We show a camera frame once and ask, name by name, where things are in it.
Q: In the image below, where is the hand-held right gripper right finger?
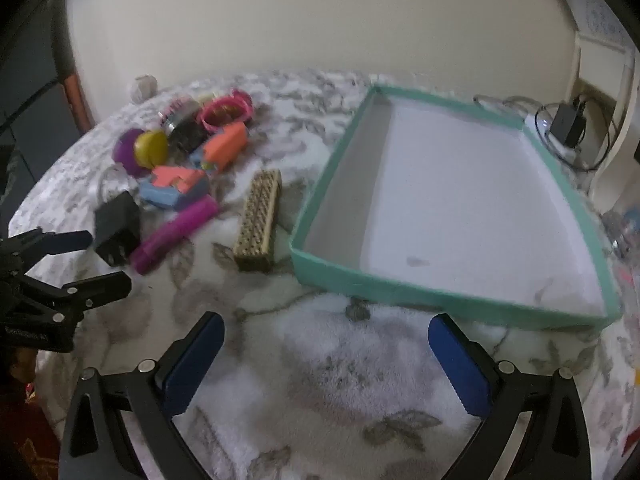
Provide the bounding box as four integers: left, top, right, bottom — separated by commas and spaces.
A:
428, 313, 593, 480

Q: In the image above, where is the white power strip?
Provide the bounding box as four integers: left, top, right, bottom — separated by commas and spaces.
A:
522, 112, 581, 161

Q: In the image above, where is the purple and yellow toy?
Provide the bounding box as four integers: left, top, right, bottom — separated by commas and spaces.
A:
112, 128, 169, 177

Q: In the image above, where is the round metal tin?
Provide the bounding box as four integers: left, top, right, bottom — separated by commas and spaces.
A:
159, 100, 201, 136

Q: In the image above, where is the black hair accessory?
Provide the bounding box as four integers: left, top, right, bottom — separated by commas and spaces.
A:
170, 122, 208, 153

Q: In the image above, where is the white furniture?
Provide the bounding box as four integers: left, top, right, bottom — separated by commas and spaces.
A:
570, 30, 640, 211

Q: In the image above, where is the brown wooden post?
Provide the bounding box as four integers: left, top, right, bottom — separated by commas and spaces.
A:
62, 72, 96, 133

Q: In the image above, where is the orange and blue case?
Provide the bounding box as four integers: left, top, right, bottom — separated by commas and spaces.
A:
138, 165, 211, 211
189, 121, 249, 173

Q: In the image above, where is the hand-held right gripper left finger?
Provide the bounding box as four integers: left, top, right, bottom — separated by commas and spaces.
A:
59, 311, 226, 480

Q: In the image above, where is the teal cardboard box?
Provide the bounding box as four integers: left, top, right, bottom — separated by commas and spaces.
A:
289, 83, 622, 332

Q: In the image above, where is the gold studded case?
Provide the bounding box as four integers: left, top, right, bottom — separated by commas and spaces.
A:
233, 169, 283, 273

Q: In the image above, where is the white ball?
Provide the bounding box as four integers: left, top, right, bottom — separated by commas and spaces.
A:
132, 75, 158, 101

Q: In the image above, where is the red patterned rug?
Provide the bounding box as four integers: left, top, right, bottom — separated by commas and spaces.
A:
0, 350, 63, 480

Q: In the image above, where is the black power adapter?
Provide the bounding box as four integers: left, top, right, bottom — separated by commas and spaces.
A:
94, 190, 142, 267

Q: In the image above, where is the black charger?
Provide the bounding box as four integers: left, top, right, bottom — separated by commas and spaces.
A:
550, 95, 591, 148

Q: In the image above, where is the clear plastic container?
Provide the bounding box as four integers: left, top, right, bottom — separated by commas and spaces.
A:
600, 210, 637, 261

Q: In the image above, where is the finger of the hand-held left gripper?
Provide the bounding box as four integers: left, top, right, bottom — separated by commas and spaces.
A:
20, 272, 132, 321
0, 228, 93, 273

